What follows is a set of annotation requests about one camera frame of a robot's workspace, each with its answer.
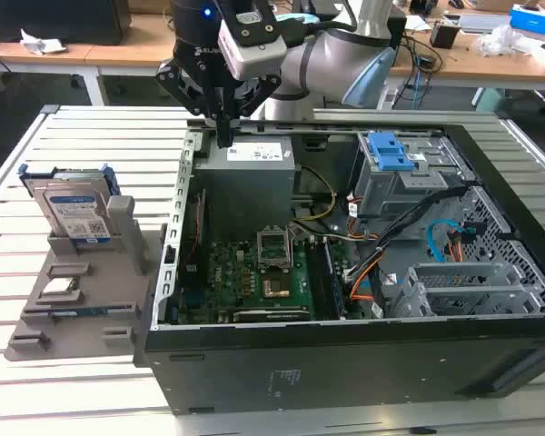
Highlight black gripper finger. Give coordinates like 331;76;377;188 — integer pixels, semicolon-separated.
225;74;283;149
155;59;228;149

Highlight hard disk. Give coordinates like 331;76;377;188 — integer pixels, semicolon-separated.
17;163;117;246

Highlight blue data wire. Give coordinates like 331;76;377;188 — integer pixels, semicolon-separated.
424;219;460;264

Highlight grey disk bay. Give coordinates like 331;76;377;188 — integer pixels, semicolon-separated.
388;261;545;319

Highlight wooden desk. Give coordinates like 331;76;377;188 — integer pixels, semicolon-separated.
0;0;545;108

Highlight brown cardboard box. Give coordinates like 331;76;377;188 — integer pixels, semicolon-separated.
129;0;173;15

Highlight grey power supply unit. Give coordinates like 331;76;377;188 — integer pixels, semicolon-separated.
193;135;299;228

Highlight white power strip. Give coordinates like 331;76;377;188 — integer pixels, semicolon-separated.
376;87;400;110

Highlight metal socket cover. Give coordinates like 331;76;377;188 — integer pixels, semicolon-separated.
256;224;295;273

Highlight large black box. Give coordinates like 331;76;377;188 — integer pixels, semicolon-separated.
0;0;133;46

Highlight blue drive latch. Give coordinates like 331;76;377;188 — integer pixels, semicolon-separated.
365;130;418;173

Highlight crumpled white paper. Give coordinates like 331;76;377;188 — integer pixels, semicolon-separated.
20;29;67;56

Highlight black desktop tower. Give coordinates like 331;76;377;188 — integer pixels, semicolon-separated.
388;13;408;49

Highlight grey optical drive cage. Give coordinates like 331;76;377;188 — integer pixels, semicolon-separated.
353;131;476;219

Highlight green motherboard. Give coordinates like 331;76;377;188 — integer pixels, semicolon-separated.
176;238;360;326

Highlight CPU socket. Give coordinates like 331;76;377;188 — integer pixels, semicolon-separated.
261;275;292;301

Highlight black RAM slot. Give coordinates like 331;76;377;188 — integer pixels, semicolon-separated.
306;240;331;322

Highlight small black box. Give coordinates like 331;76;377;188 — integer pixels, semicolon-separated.
430;22;461;50

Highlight green RAM stick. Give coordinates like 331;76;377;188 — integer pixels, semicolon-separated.
322;239;349;319

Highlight grey parts rack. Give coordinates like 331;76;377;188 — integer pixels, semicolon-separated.
4;194;169;362

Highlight silver CPU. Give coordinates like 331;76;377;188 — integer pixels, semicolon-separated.
43;277;81;294

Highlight grey flat device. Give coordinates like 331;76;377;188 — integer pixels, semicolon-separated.
458;13;512;34

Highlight blue RAM stick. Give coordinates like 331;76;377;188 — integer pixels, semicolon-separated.
49;306;135;317

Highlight pale green bin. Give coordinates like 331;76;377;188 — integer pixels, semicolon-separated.
474;86;544;114

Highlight clear plastic bag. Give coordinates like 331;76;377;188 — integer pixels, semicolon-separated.
474;25;545;59

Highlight black open PC case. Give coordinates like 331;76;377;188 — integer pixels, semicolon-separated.
133;118;545;417

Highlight blue white box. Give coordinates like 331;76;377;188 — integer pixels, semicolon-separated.
508;3;545;35

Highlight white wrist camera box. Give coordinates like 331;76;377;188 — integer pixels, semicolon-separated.
216;0;287;81

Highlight red wire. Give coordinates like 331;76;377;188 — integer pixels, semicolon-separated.
185;188;208;269

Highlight yellow black power wires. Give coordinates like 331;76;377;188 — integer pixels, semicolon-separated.
292;165;340;223

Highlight black cable bundle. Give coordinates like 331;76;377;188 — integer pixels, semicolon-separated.
344;183;476;285

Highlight orange data wire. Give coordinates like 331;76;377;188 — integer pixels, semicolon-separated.
349;263;385;303

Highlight orange yellow power wire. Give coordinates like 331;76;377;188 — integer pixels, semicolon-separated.
447;229;465;263

